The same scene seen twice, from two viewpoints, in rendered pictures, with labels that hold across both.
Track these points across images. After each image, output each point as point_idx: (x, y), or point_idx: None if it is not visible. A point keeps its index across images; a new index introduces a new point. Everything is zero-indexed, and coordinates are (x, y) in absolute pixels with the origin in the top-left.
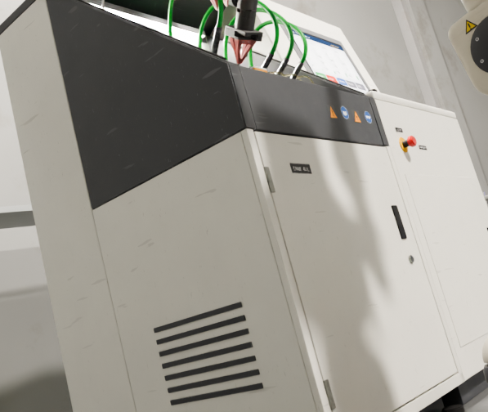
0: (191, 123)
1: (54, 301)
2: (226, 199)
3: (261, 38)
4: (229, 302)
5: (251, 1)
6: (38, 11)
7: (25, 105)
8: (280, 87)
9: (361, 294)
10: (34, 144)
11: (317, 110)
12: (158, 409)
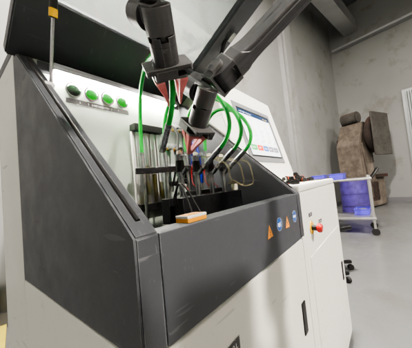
0: (87, 283)
1: (8, 322)
2: None
3: (212, 137)
4: None
5: (208, 100)
6: (10, 71)
7: (3, 152)
8: (221, 235)
9: None
10: (5, 189)
11: (257, 239)
12: None
